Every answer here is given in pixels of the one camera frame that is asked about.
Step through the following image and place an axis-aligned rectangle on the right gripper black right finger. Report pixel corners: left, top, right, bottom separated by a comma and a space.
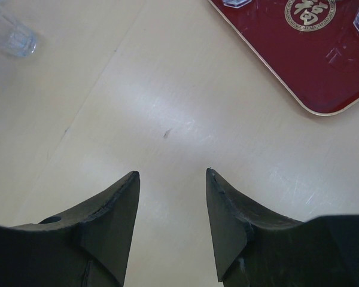
206, 169, 359, 286

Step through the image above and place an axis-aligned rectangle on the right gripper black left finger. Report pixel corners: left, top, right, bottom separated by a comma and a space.
0, 171, 140, 286

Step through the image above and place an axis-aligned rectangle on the red tray gold emblem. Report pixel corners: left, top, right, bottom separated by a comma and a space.
212, 1, 359, 116

